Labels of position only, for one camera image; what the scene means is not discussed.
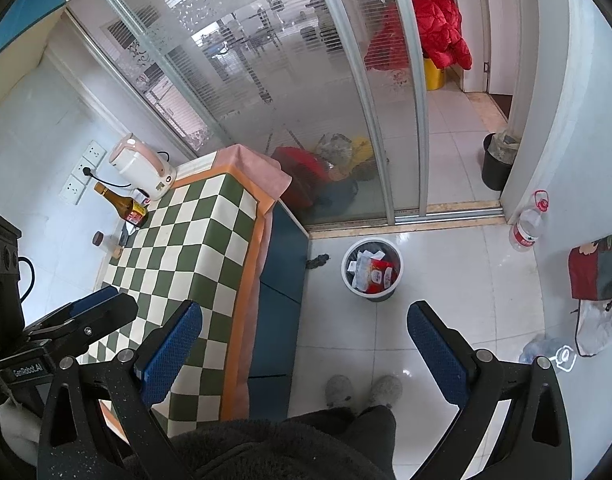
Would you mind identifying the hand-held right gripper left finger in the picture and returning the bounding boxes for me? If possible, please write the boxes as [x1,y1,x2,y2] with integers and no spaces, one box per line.
[37,299,205,480]

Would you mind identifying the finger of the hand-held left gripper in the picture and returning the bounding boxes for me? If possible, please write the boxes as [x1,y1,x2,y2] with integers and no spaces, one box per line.
[36,294,139,361]
[23,285,121,336]

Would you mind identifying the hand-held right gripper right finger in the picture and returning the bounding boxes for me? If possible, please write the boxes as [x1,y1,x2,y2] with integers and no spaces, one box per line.
[391,301,573,480]

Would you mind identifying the red white packet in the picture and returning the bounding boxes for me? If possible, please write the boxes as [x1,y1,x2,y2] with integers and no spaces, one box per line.
[367,257,399,292]

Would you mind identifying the white trash bin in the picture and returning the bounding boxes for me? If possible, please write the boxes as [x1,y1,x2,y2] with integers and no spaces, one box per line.
[342,239,403,303]

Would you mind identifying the pile of packets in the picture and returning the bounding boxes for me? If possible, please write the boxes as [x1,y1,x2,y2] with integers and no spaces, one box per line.
[348,244,401,292]

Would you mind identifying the grey fluffy slipper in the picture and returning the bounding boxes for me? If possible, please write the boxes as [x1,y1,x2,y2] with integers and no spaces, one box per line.
[370,375,403,408]
[326,375,354,408]

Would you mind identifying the brown glass bottle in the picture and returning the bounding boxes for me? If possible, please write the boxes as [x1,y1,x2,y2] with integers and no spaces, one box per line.
[94,182,149,227]

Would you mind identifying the green white checkered tablecloth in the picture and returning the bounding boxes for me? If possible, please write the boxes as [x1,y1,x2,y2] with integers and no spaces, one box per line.
[78,172,274,438]

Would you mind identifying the crumpled clear plastic bottle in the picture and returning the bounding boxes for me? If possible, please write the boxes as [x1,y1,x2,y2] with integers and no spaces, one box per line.
[518,335,577,373]

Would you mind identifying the person's grey trousers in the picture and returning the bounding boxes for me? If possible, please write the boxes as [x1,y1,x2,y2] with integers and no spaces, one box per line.
[353,404,397,480]

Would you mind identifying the person's dark fleece jacket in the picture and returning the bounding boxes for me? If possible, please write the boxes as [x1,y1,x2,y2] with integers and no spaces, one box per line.
[120,407,381,480]

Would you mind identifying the white electric kettle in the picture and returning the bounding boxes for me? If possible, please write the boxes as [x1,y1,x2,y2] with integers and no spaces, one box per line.
[108,133,177,202]

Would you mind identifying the white cloth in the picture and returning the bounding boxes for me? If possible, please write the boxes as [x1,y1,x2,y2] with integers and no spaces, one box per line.
[0,400,40,461]

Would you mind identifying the large clear water bottle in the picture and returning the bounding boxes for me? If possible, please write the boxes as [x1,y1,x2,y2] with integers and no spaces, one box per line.
[509,190,549,253]

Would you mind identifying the white plastic bag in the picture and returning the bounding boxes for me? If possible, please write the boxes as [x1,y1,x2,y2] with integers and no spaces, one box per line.
[575,297,612,358]

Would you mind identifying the floral fabric bag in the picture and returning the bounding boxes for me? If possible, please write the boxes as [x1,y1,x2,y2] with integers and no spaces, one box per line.
[568,230,612,303]

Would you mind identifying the black bin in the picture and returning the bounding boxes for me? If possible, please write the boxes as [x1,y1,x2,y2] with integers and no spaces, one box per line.
[482,132,521,192]

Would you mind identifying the yellow bag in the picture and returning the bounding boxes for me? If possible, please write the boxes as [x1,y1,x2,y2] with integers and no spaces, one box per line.
[353,135,377,171]

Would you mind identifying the clear plastic bag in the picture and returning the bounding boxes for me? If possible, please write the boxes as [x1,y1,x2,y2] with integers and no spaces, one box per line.
[315,132,357,171]

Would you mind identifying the dark doormat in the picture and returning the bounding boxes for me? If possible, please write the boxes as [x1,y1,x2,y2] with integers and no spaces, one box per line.
[488,94,512,121]

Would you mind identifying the yellow bucket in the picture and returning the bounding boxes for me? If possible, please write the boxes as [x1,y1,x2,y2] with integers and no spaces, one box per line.
[423,57,449,92]

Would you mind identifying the frosted glass sliding door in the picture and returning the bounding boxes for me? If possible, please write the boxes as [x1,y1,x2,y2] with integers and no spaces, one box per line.
[68,0,431,226]

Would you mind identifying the red down jacket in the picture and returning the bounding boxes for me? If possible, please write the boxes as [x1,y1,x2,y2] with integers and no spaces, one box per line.
[366,0,473,72]

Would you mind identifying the white wall socket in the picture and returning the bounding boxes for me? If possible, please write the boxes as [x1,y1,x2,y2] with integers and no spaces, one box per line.
[58,176,85,206]
[70,157,96,181]
[83,141,108,165]

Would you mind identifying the blue wall cabinet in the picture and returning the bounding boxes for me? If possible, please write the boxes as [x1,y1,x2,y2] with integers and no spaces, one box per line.
[0,0,71,68]

